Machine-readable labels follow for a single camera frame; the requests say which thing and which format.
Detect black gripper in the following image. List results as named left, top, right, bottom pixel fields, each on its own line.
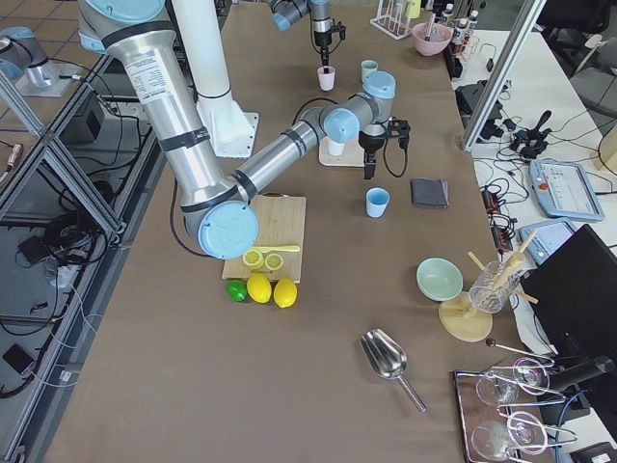
left=359, top=125, right=388, bottom=179
left=312, top=30, right=332, bottom=74

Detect pink cup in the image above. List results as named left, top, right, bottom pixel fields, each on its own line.
left=317, top=66, right=336, bottom=92

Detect cream yellow cup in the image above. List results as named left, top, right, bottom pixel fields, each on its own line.
left=327, top=139, right=345, bottom=156

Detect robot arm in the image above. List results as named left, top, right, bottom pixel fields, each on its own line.
left=267, top=0, right=335, bottom=74
left=78, top=1, right=396, bottom=259

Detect cream rabbit tray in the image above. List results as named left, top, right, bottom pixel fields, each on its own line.
left=318, top=138, right=364, bottom=168

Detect blue cup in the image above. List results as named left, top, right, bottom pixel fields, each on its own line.
left=365, top=187, right=390, bottom=218

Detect green cup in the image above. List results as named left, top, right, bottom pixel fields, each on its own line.
left=361, top=59, right=379, bottom=82

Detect grey folded cloth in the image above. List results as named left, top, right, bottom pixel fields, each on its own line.
left=411, top=177, right=449, bottom=208

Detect yellow cup on rack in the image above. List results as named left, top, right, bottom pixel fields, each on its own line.
left=406, top=0, right=421, bottom=19

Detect steel muddler black tip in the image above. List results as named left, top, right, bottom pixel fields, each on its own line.
left=424, top=13, right=436, bottom=41

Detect wooden cutting board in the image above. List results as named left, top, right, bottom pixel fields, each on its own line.
left=222, top=196, right=307, bottom=284

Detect pink bowl with ice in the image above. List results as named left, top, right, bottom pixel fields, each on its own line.
left=412, top=22, right=453, bottom=56

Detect yellow plastic knife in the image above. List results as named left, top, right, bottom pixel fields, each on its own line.
left=251, top=245, right=301, bottom=254

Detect green bowl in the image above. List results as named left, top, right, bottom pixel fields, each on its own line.
left=416, top=258, right=463, bottom=302

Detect lemon slice lower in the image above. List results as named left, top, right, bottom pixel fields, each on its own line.
left=264, top=253, right=284, bottom=272

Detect lemon slice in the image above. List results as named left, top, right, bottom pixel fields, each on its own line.
left=242, top=249, right=265, bottom=271
left=264, top=253, right=284, bottom=272

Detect lemon slice upper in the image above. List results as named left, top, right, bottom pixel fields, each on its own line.
left=242, top=249, right=265, bottom=271

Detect whole lemon upper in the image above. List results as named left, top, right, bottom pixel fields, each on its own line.
left=273, top=278, right=298, bottom=309

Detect whole lemon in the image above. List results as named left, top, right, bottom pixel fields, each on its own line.
left=247, top=273, right=272, bottom=304
left=273, top=278, right=298, bottom=309

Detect whole lemon lower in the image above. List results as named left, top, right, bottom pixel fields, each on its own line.
left=247, top=273, right=272, bottom=304

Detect glass mug on stand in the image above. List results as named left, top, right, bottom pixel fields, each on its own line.
left=469, top=261, right=522, bottom=313

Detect wooden cup stand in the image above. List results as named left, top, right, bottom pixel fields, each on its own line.
left=439, top=231, right=538, bottom=342

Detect green lime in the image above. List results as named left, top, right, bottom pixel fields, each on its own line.
left=226, top=280, right=249, bottom=302

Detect blue teach pendant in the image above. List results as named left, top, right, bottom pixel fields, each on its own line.
left=528, top=159, right=605, bottom=222

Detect steel ice scoop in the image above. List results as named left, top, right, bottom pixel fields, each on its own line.
left=360, top=328, right=427, bottom=413

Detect black monitor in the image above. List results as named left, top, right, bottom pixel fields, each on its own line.
left=522, top=225, right=616, bottom=360

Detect wine glass rack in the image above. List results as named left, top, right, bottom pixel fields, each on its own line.
left=453, top=354, right=577, bottom=462

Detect white wire cup rack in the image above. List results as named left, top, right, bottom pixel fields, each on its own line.
left=370, top=0, right=412, bottom=40

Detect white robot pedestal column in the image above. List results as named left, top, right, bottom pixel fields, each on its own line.
left=172, top=0, right=258, bottom=158

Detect aluminium frame post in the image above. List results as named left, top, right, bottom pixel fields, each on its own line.
left=461, top=0, right=546, bottom=154

